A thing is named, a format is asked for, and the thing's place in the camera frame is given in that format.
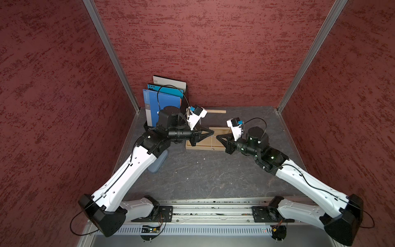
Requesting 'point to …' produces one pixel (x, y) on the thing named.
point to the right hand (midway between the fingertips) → (216, 140)
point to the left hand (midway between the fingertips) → (210, 135)
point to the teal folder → (176, 92)
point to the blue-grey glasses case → (154, 167)
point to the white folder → (161, 81)
